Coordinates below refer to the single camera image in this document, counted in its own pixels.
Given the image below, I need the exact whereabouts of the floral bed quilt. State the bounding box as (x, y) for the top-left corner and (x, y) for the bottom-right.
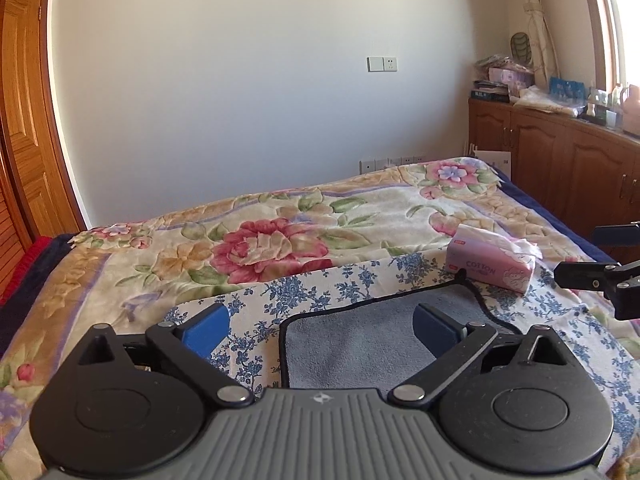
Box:
(0, 156), (640, 480)

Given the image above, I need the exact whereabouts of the red blanket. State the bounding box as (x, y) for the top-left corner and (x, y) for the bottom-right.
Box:
(1, 236), (53, 306)

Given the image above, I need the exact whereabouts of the wooden slatted wardrobe door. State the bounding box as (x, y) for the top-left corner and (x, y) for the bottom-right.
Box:
(0, 159), (32, 292)

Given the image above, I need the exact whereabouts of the white wall switch socket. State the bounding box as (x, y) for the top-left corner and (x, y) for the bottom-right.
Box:
(367, 56), (397, 73)

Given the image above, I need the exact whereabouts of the patterned beige curtain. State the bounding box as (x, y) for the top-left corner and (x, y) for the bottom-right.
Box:
(521, 0), (560, 89)

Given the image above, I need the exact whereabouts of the wooden cabinet row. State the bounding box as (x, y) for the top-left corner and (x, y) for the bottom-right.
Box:
(469, 99), (639, 238)

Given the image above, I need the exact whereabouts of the purple and grey towel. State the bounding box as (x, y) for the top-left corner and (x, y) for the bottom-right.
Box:
(279, 278), (521, 394)

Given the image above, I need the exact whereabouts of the white box beside bed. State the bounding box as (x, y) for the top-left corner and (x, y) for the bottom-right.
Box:
(474, 150), (512, 179)

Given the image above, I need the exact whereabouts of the pink tissue pack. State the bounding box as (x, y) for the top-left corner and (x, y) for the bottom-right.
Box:
(445, 224), (542, 295)

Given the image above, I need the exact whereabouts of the blue floral white cloth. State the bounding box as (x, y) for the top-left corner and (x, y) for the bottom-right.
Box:
(162, 250), (640, 456)

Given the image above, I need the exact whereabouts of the navy bed sheet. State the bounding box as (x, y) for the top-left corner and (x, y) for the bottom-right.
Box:
(0, 234), (74, 354)

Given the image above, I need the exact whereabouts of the wooden room door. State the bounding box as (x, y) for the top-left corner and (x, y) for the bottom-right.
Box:
(1, 0), (86, 238)

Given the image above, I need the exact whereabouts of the clutter on cabinet top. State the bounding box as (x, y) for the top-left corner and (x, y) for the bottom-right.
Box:
(470, 32), (639, 136)

